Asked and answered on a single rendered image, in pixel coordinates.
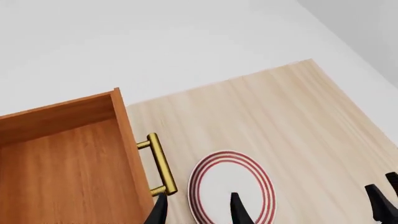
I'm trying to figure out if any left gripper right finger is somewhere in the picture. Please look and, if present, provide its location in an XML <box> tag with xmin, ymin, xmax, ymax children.
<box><xmin>230</xmin><ymin>192</ymin><xmax>257</xmax><ymax>224</ymax></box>

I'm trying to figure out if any white plate with red rings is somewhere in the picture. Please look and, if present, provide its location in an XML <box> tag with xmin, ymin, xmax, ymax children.
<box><xmin>187</xmin><ymin>150</ymin><xmax>277</xmax><ymax>224</ymax></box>

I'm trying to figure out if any brass drawer handle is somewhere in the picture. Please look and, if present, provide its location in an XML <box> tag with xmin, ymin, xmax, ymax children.
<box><xmin>136</xmin><ymin>133</ymin><xmax>178</xmax><ymax>198</ymax></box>

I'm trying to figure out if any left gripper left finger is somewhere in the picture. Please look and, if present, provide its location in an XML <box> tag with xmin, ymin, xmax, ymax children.
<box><xmin>142</xmin><ymin>193</ymin><xmax>169</xmax><ymax>224</ymax></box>

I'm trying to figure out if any wooden drawer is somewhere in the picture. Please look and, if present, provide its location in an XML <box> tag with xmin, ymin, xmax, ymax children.
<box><xmin>0</xmin><ymin>87</ymin><xmax>156</xmax><ymax>224</ymax></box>

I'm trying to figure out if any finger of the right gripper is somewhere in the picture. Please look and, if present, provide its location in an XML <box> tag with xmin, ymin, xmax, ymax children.
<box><xmin>385</xmin><ymin>171</ymin><xmax>398</xmax><ymax>197</ymax></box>
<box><xmin>364</xmin><ymin>184</ymin><xmax>398</xmax><ymax>224</ymax></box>

